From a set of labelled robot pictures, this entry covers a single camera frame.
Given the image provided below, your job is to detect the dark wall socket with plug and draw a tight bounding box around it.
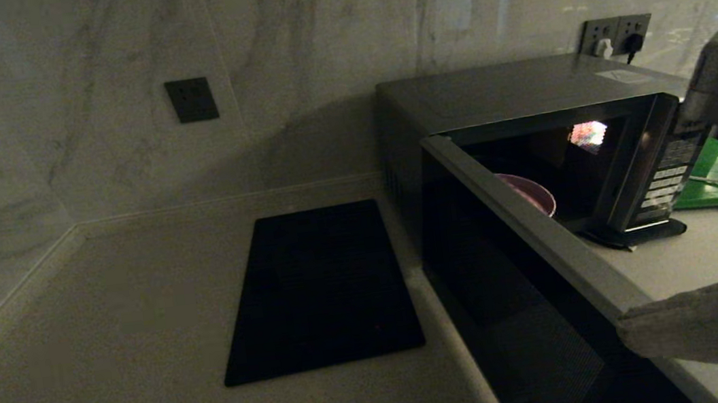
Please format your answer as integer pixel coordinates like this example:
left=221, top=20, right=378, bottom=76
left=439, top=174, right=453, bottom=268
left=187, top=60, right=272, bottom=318
left=577, top=17, right=623, bottom=60
left=612, top=12, right=656, bottom=57

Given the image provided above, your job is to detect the black glass microwave door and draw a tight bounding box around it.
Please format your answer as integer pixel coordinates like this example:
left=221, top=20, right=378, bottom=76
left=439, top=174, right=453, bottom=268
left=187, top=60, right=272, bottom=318
left=406, top=101, right=718, bottom=403

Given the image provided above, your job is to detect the purple plate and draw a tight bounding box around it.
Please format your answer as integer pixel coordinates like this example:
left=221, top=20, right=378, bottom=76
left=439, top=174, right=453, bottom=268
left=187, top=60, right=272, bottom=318
left=496, top=167, right=558, bottom=224

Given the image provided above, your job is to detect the black induction cooktop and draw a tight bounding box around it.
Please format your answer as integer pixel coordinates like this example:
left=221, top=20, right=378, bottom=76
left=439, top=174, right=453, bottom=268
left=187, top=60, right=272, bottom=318
left=204, top=195, right=429, bottom=389

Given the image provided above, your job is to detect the black power plug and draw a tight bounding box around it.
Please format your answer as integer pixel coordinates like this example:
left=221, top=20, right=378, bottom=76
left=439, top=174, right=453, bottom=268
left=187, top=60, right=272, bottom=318
left=622, top=33, right=647, bottom=65

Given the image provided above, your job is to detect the dark single wall socket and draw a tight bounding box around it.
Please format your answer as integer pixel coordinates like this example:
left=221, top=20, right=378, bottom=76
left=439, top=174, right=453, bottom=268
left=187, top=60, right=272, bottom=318
left=164, top=75, right=221, bottom=126

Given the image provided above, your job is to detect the black stand under microwave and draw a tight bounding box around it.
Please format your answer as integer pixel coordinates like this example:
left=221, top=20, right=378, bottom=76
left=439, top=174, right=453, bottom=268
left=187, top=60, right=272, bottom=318
left=578, top=216, right=690, bottom=256

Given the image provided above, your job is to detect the black silver microwave oven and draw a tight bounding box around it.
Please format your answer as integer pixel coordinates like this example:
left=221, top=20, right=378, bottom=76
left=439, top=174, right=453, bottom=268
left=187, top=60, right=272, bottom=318
left=371, top=36, right=718, bottom=277

